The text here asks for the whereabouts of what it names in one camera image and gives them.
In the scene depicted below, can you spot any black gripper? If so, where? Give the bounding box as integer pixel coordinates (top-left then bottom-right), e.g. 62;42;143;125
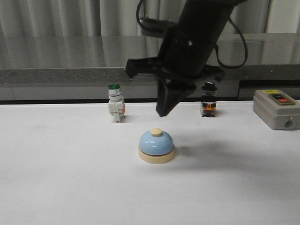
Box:
125;0;241;117

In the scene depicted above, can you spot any blue dome service bell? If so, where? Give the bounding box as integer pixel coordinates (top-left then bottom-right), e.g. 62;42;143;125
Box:
138;127;175;164

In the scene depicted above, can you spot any grey push button box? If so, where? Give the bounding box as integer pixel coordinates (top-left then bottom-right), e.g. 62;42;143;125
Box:
253;90;300;130

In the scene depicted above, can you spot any grey stone counter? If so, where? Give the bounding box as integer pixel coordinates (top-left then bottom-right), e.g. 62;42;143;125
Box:
0;33;300;103

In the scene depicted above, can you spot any grey curtain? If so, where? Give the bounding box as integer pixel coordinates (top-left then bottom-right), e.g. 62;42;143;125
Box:
0;0;300;38

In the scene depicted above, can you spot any black selector knob switch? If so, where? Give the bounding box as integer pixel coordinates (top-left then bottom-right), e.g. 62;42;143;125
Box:
200;82;218;117

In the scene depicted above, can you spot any green pushbutton switch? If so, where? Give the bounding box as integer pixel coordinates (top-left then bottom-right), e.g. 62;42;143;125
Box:
108;83;125;122

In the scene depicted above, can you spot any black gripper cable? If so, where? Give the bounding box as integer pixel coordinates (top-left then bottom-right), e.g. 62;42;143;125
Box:
136;0;248;69

